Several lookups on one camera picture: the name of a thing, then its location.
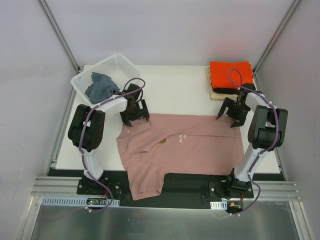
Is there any pink t shirt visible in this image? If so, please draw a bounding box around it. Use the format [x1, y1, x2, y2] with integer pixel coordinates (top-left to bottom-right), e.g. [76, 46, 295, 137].
[116, 113, 244, 201]

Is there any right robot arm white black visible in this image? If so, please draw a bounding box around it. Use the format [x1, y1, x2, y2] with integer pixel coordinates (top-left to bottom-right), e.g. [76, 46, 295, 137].
[214, 83, 288, 199]

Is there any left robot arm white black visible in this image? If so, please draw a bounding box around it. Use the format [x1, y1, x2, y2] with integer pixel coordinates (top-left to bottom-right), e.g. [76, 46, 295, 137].
[67, 83, 150, 195]

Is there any black folded t shirt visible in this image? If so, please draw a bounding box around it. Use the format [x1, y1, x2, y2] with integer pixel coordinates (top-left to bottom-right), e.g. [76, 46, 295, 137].
[211, 72, 254, 95]

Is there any beige folded t shirt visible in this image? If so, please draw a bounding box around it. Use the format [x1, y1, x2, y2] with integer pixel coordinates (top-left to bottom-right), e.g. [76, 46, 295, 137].
[205, 67, 237, 101]

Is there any orange folded t shirt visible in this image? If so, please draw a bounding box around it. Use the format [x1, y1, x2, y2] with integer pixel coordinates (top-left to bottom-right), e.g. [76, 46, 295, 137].
[209, 61, 253, 94]

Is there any white plastic laundry basket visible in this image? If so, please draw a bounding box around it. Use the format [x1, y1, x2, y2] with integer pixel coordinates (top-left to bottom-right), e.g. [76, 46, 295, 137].
[70, 53, 141, 106]

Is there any blue grey t shirt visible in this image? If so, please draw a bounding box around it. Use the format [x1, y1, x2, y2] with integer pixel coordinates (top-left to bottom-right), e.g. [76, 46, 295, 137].
[85, 72, 120, 104]

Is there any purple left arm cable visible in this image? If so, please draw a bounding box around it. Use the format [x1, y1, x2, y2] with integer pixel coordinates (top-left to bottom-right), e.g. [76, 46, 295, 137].
[78, 77, 147, 213]

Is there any right white cable duct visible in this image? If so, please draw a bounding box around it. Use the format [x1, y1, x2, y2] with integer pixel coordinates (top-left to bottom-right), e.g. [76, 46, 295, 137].
[209, 199, 243, 211]

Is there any white cable duct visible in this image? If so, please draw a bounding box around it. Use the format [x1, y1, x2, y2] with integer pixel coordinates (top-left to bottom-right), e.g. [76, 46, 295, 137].
[209, 199, 243, 211]
[42, 196, 120, 208]

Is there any left white cable duct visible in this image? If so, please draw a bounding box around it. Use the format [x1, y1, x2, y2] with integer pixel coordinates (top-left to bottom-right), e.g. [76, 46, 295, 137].
[42, 196, 120, 208]

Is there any aluminium rail profile front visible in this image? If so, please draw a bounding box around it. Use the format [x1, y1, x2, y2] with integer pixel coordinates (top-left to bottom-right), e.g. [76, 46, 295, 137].
[31, 176, 303, 202]

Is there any left aluminium frame post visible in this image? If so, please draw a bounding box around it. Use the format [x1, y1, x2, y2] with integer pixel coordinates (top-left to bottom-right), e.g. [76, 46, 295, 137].
[37, 0, 81, 74]

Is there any aluminium frame post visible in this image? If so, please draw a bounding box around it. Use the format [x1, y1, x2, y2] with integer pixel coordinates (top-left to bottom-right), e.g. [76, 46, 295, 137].
[253, 0, 302, 75]
[37, 0, 81, 74]

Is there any right aluminium frame post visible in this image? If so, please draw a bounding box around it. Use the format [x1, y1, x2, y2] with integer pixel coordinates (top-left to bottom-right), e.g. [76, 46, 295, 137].
[253, 0, 302, 75]

